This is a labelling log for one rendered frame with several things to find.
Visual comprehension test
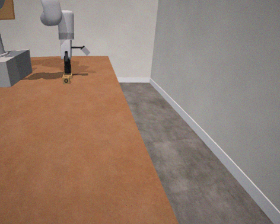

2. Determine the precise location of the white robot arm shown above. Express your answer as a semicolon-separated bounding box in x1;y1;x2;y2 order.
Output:
0;0;90;57

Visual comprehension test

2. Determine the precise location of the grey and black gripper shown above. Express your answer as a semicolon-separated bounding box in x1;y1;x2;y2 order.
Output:
59;39;74;73

